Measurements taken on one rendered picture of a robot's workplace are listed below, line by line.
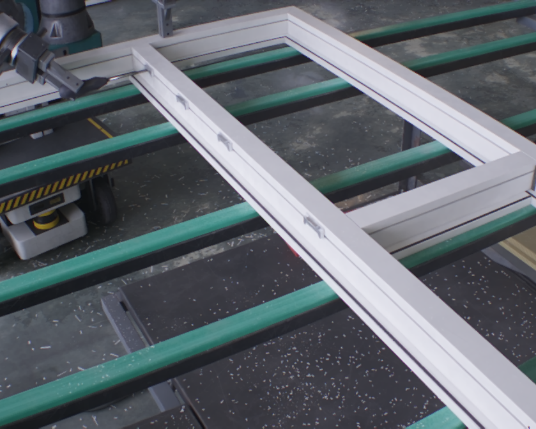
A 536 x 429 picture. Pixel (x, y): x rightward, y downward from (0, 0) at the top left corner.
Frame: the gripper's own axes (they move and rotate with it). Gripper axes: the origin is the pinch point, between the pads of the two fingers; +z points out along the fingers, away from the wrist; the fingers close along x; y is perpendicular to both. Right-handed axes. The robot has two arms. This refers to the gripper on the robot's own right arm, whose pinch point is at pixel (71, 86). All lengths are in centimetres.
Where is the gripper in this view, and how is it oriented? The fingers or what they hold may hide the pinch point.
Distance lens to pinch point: 158.8
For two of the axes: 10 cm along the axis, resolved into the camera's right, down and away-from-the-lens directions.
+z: 8.0, 5.7, 1.7
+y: 4.8, -7.9, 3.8
